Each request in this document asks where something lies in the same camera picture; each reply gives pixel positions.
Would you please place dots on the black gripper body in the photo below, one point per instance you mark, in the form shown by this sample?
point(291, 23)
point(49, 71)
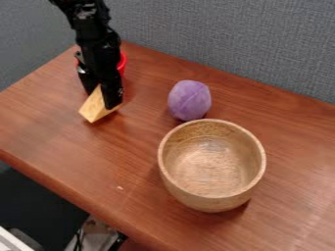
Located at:
point(99, 55)

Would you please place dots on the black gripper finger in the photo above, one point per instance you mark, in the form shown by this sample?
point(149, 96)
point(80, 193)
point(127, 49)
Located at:
point(85, 68)
point(111, 88)

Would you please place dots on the yellow cheese wedge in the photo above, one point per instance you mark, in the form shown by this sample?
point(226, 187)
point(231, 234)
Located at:
point(93, 109)

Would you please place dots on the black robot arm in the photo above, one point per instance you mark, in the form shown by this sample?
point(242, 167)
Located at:
point(84, 13)

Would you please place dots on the brown wooden bowl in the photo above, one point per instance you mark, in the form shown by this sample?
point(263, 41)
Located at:
point(211, 162)

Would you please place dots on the red plastic cup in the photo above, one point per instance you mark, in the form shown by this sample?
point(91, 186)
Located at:
point(123, 62)

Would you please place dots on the purple ball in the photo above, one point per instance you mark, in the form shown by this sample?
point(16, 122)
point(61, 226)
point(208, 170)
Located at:
point(189, 100)

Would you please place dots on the grey metal table frame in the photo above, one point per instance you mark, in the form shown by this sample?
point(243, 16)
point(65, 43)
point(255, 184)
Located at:
point(95, 236)

